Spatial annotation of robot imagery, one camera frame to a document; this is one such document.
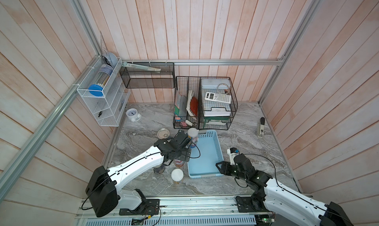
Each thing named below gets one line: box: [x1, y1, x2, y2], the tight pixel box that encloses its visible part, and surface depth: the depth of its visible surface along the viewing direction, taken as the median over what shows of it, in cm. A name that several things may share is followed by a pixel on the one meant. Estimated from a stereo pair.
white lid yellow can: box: [170, 168, 184, 185], surface depth 79 cm
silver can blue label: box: [156, 127, 171, 140], surface depth 92 cm
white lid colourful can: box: [187, 127, 199, 149], surface depth 88 cm
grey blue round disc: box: [102, 51, 118, 69], surface depth 85 cm
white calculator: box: [204, 91, 232, 105], surface depth 96 cm
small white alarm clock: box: [125, 108, 142, 123], surface depth 112 cm
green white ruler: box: [121, 61, 162, 73], surface depth 92 cm
